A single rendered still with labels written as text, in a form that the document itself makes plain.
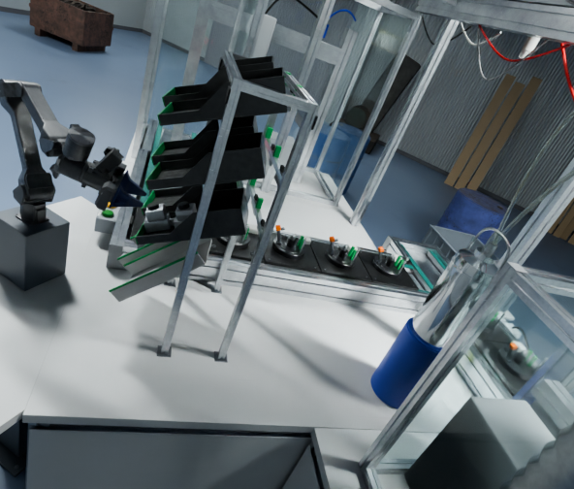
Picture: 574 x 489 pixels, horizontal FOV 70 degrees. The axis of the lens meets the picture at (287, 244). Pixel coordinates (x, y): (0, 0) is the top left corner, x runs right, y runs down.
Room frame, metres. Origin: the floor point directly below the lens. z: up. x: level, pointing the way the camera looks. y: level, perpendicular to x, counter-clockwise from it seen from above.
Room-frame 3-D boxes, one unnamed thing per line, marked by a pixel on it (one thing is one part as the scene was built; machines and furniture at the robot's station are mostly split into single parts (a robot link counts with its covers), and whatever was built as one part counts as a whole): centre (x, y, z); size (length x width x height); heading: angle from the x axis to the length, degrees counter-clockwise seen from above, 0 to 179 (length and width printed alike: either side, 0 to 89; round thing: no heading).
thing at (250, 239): (1.43, 0.21, 1.01); 0.24 x 0.24 x 0.13; 22
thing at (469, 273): (1.08, -0.52, 1.32); 0.14 x 0.14 x 0.38
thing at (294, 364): (1.50, 0.04, 0.85); 1.50 x 1.41 x 0.03; 22
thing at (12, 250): (0.96, 0.72, 0.96); 0.14 x 0.14 x 0.20; 75
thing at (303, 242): (1.52, -0.01, 1.01); 0.24 x 0.24 x 0.13; 22
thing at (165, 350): (1.04, 0.20, 1.26); 0.36 x 0.21 x 0.80; 22
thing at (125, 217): (1.53, 0.69, 0.91); 0.89 x 0.06 x 0.11; 22
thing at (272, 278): (1.51, 0.00, 0.91); 1.24 x 0.33 x 0.10; 112
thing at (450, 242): (2.68, -1.22, 0.73); 0.62 x 0.42 x 0.23; 22
